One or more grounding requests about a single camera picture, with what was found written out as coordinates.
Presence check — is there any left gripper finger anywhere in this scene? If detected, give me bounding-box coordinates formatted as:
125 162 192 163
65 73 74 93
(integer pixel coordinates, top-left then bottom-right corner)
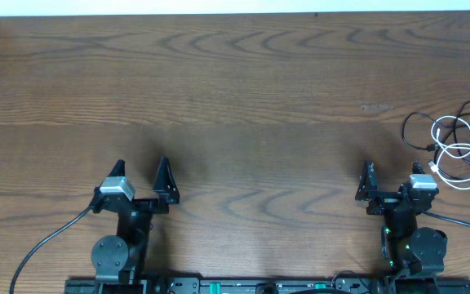
108 159 126 177
153 157 180 204

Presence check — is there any white usb cable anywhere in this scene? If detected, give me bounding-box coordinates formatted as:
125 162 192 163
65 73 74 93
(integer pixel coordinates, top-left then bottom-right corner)
428 115 470 191

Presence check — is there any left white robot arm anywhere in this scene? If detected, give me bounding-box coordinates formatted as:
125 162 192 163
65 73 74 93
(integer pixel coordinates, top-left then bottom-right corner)
90 157 180 285

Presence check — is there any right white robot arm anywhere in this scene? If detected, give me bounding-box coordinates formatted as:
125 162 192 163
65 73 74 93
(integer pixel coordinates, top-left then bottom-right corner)
355 161 447 277

